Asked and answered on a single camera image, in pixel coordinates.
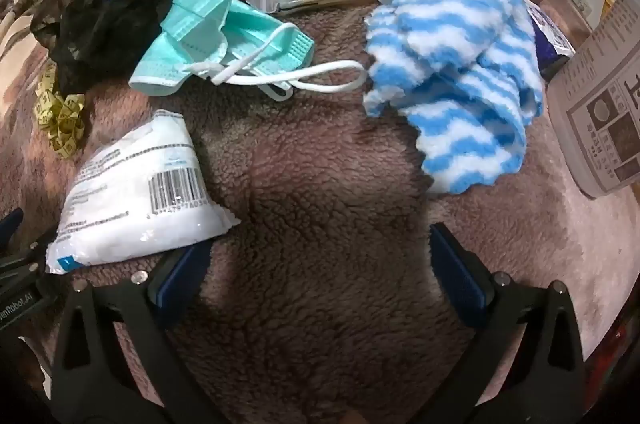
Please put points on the floral fleece blanket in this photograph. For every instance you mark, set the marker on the floral fleece blanket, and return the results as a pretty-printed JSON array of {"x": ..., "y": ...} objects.
[{"x": 320, "y": 204}]

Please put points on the yellow measuring tape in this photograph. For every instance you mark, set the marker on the yellow measuring tape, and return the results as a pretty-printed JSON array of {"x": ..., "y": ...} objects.
[{"x": 62, "y": 123}]

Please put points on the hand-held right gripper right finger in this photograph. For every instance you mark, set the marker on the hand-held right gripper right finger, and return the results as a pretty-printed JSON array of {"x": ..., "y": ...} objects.
[{"x": 460, "y": 276}]

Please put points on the blue white striped fuzzy sock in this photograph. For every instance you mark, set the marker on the blue white striped fuzzy sock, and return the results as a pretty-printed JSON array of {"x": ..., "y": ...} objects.
[{"x": 450, "y": 78}]

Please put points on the dark blue tissue packet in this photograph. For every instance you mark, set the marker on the dark blue tissue packet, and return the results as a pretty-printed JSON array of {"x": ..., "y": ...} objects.
[{"x": 550, "y": 48}]

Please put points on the green face mask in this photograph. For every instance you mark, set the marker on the green face mask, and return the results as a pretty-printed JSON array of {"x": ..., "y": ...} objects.
[{"x": 200, "y": 38}]

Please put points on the black mesh scrunchie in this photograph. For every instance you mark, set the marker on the black mesh scrunchie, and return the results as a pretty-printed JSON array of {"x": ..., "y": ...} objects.
[{"x": 90, "y": 33}]

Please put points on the white labelled plastic container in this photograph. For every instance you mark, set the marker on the white labelled plastic container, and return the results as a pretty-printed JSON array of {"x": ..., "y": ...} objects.
[{"x": 600, "y": 103}]

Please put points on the white barcode packet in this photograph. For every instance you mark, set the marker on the white barcode packet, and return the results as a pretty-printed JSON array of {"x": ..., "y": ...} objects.
[{"x": 130, "y": 204}]

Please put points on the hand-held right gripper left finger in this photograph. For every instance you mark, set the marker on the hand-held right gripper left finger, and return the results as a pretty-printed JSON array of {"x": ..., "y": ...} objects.
[{"x": 180, "y": 276}]

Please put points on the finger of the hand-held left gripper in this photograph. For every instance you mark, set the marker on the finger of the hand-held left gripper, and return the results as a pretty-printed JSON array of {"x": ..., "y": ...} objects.
[
  {"x": 25, "y": 261},
  {"x": 11, "y": 224}
]

